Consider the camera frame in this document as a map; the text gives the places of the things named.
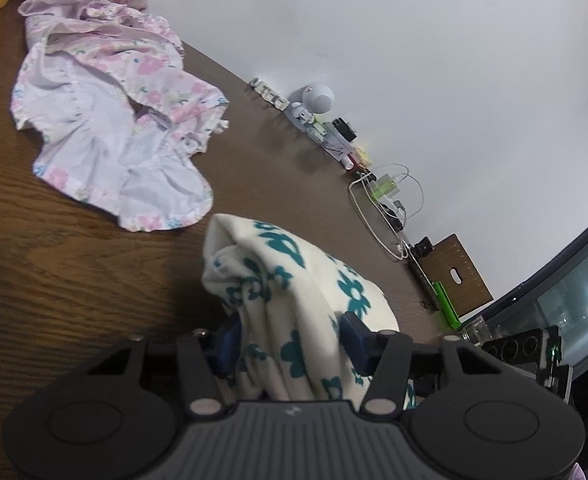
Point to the cream green-flower garment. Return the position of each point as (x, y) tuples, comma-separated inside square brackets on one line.
[(289, 295)]

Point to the black phone stand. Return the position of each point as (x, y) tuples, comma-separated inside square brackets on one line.
[(422, 248)]

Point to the brown wooden chair back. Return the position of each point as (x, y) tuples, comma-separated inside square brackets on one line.
[(450, 265)]

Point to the white astronaut figurine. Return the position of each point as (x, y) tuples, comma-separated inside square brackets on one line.
[(308, 103)]

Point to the green bar object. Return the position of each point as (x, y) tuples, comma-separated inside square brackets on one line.
[(446, 306)]

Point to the glass of water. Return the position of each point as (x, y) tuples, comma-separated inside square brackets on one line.
[(476, 331)]

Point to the white power strip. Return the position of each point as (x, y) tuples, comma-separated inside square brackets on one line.
[(269, 95)]

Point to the black small device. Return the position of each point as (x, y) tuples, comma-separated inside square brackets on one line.
[(344, 129)]

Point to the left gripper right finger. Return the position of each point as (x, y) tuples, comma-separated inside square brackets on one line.
[(385, 357)]

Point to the black flat device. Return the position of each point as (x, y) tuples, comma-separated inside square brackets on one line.
[(419, 274)]

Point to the pink floral garment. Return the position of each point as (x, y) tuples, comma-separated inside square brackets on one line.
[(119, 116)]

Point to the white tin box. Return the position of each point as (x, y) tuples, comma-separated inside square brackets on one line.
[(335, 144)]

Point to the green charger block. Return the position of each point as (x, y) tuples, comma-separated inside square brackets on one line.
[(383, 186)]

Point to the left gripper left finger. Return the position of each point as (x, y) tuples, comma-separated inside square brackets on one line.
[(203, 358)]

